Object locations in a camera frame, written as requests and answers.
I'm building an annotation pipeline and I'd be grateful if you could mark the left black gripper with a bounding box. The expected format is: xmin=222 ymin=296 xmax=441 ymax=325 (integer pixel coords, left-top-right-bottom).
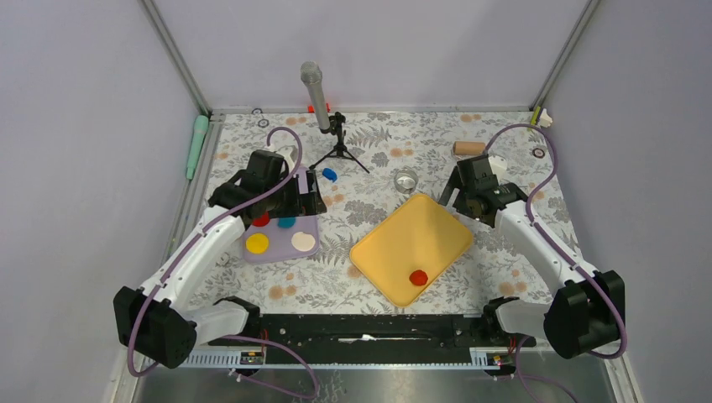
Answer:
xmin=265 ymin=170 xmax=326 ymax=219

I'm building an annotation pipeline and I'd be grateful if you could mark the wooden dough roller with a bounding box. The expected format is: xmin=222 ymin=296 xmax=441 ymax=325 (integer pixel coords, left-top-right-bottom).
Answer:
xmin=453 ymin=141 xmax=486 ymax=156

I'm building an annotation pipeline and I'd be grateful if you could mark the yellow tray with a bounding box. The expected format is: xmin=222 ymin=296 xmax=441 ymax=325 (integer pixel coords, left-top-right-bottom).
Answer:
xmin=349 ymin=194 xmax=474 ymax=308

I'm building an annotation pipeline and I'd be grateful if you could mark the red dough ball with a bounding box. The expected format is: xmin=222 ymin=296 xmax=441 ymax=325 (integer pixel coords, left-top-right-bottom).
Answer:
xmin=409 ymin=270 xmax=429 ymax=287

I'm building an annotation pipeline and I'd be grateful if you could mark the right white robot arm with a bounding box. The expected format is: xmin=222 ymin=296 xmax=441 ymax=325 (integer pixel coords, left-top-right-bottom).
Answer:
xmin=438 ymin=154 xmax=628 ymax=359

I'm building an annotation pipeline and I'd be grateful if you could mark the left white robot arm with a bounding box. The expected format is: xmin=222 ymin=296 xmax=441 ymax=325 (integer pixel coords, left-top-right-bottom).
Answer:
xmin=113 ymin=150 xmax=327 ymax=369

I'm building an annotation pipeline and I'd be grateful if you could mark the small blue dough piece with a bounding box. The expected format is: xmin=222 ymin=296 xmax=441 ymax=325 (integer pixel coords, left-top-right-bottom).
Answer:
xmin=322 ymin=168 xmax=338 ymax=183

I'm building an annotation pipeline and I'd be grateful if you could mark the flat blue dough disc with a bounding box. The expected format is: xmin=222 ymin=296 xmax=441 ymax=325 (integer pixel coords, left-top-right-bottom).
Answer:
xmin=277 ymin=217 xmax=296 ymax=229

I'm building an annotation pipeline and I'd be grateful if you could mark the flat white dough disc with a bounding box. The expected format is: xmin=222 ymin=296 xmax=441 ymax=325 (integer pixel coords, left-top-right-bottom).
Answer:
xmin=291 ymin=232 xmax=317 ymax=252

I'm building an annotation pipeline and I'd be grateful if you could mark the flat red dough disc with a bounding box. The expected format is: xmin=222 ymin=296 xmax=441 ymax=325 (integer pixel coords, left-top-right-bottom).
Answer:
xmin=251 ymin=212 xmax=270 ymax=228

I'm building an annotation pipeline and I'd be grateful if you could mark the flat yellow dough disc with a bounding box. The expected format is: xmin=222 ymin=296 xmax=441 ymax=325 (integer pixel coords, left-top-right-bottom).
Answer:
xmin=244 ymin=233 xmax=270 ymax=254

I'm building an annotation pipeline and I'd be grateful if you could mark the purple tray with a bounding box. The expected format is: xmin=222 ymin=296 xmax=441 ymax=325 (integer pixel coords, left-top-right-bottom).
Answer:
xmin=241 ymin=165 xmax=322 ymax=264

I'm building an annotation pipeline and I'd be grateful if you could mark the black mini tripod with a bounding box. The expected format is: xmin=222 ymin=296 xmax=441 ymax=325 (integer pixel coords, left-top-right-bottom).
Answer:
xmin=309 ymin=112 xmax=369 ymax=173

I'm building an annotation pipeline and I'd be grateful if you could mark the white corner clip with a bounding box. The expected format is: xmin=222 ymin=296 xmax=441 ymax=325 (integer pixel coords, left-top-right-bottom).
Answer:
xmin=530 ymin=106 xmax=553 ymax=128

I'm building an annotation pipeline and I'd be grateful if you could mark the grey microphone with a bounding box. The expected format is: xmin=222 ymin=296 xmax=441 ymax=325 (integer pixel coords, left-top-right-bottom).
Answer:
xmin=300 ymin=61 xmax=331 ymax=133

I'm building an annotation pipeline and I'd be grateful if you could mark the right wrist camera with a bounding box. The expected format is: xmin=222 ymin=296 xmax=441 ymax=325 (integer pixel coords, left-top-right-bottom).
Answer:
xmin=488 ymin=155 xmax=508 ymax=178

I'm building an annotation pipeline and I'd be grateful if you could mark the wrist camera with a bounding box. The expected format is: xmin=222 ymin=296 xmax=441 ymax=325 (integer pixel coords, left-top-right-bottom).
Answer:
xmin=488 ymin=155 xmax=508 ymax=178
xmin=267 ymin=144 xmax=299 ymax=170

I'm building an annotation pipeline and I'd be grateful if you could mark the round metal cutter ring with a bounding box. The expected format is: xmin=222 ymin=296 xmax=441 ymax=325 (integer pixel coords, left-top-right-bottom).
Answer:
xmin=394 ymin=169 xmax=419 ymax=194

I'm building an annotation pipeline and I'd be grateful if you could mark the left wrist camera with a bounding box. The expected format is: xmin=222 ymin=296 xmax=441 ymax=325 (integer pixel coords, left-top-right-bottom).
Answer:
xmin=267 ymin=144 xmax=299 ymax=170

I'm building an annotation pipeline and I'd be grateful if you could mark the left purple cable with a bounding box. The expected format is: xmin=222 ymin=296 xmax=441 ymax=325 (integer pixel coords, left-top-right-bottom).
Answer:
xmin=126 ymin=126 xmax=321 ymax=400

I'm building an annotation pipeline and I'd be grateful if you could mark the purple cable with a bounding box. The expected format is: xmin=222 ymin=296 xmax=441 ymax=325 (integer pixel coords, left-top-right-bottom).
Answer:
xmin=481 ymin=123 xmax=629 ymax=403
xmin=126 ymin=126 xmax=321 ymax=400

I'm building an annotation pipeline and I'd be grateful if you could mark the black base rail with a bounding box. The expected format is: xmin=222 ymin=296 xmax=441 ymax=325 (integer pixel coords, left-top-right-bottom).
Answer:
xmin=207 ymin=312 xmax=538 ymax=367

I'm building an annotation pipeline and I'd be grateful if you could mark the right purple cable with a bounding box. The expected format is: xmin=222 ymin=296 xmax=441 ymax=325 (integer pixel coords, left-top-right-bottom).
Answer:
xmin=481 ymin=123 xmax=629 ymax=403

